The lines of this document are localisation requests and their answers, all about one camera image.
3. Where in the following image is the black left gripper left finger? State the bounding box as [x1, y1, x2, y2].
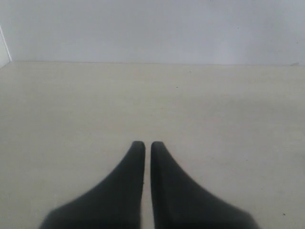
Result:
[40, 141, 145, 229]

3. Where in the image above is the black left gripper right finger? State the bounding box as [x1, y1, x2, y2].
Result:
[151, 141, 259, 229]

